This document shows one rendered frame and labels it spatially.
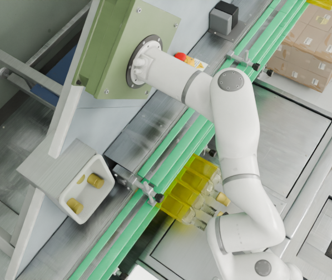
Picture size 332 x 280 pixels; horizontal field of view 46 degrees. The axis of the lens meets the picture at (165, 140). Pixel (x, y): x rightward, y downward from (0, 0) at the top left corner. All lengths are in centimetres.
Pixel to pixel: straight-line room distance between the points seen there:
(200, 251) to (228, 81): 74
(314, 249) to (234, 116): 82
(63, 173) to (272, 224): 57
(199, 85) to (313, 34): 428
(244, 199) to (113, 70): 43
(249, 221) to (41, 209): 62
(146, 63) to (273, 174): 80
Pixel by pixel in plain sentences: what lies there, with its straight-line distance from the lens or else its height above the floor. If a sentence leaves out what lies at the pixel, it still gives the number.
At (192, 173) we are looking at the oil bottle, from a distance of 138.
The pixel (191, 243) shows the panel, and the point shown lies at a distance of 146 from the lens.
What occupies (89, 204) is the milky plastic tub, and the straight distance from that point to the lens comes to 129.
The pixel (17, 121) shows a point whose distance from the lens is 190.
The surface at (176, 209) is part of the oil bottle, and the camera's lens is 134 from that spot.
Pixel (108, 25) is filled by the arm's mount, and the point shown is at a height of 79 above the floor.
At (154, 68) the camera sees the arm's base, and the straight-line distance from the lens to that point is 102.
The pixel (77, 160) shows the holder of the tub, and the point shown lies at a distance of 112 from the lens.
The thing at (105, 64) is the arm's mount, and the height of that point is 82.
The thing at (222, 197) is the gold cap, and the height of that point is 113.
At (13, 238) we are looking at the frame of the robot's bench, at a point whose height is 66.
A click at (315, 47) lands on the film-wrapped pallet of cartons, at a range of 507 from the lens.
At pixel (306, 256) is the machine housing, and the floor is 146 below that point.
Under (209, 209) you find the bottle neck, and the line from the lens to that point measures 135.
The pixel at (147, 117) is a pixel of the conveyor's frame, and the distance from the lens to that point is 136.
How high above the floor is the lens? 136
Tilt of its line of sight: 21 degrees down
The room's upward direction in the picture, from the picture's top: 120 degrees clockwise
